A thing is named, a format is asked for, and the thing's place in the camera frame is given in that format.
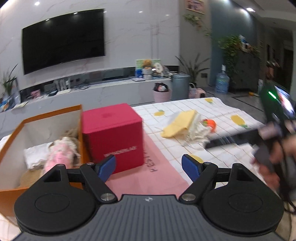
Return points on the blue water jug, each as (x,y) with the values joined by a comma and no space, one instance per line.
(222,81)

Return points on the orange cardboard box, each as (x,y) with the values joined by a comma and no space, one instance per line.
(38,144)

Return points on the person's right hand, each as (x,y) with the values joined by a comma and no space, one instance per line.
(285,148)

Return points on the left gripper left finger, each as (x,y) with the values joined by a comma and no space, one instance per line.
(95,176)

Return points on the white wifi router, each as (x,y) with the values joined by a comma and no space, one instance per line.
(63,86)

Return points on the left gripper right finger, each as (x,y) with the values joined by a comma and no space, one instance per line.
(201,174)

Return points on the pink mat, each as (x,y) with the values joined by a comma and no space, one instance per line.
(157,176)

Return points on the brown bear-shaped sponge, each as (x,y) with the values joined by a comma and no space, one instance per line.
(30,177)

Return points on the yellow cloth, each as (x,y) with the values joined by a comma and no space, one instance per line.
(179,125)

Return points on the white fluffy towel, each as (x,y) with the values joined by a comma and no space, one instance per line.
(36,156)

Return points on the black television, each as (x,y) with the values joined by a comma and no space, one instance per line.
(63,39)

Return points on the grey-blue trash can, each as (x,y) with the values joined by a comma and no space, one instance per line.
(180,86)

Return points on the toys and boxes cluster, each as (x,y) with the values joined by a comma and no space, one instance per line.
(149,69)

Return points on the pink knitted plush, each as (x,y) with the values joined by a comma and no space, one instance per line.
(63,151)

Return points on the potted green plant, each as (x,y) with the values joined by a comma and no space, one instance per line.
(193,68)

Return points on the white lace doily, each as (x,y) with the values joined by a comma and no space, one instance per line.
(198,132)

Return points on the orange knitted plush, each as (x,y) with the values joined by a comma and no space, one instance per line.
(209,124)

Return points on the red cube box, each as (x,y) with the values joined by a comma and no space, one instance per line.
(114,130)

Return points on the pink waste bin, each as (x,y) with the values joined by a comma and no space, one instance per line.
(161,92)

